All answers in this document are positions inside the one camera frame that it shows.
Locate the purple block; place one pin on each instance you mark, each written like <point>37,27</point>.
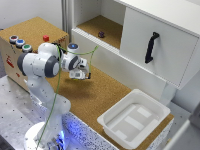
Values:
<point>101,34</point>

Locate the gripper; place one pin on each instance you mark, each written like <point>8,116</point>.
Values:
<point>78,73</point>

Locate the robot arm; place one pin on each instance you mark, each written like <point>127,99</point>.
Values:
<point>36,65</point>

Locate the green button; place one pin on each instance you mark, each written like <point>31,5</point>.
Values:
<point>26,47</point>

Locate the white plastic box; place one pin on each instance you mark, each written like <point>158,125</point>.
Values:
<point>133,118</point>

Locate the blue button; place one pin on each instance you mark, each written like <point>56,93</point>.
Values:
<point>20,42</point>

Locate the white sliding door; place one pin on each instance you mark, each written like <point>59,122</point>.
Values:
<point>156,46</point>

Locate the white cabinet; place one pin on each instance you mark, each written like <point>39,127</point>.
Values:
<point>133,63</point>

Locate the red button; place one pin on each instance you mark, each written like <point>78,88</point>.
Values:
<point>13,38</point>

